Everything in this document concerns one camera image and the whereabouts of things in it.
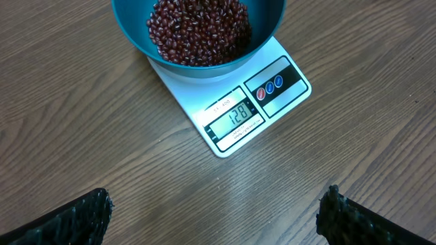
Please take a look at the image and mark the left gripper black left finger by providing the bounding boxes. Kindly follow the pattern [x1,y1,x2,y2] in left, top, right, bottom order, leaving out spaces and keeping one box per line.
[1,188,113,245]

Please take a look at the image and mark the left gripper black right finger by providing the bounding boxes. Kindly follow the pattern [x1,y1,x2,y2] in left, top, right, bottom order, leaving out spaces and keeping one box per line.
[316,185,433,245]

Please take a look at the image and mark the white digital kitchen scale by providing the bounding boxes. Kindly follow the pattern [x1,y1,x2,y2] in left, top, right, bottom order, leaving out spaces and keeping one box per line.
[151,38,312,158]

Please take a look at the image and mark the blue metal bowl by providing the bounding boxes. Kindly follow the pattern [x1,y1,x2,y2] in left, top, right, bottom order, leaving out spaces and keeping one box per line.
[112,0,287,78]

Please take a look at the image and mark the red beans in bowl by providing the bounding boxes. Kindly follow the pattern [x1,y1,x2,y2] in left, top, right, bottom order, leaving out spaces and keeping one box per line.
[146,0,252,67]

